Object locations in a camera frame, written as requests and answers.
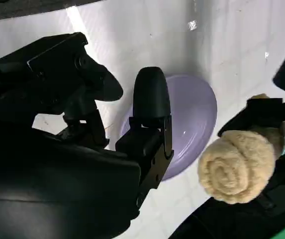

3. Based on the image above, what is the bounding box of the beige towel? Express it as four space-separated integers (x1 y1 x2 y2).
197 93 285 206

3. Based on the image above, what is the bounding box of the lilac plate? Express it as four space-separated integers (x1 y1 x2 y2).
118 74 218 182

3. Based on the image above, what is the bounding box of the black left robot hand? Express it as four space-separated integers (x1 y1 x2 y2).
217 97 285 190

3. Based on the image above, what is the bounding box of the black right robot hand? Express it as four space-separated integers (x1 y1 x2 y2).
0 32 175 239

